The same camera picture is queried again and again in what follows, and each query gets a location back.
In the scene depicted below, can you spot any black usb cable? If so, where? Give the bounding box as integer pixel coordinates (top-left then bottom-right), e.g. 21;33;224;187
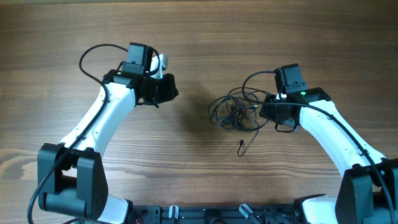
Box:
208;87;270;157

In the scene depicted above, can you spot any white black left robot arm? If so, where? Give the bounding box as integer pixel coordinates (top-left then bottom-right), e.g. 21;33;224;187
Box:
27;42;178;223

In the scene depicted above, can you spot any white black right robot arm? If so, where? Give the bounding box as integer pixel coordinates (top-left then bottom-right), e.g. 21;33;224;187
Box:
260;64;397;223

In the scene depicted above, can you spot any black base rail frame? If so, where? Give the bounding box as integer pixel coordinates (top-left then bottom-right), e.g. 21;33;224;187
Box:
133;204;300;224

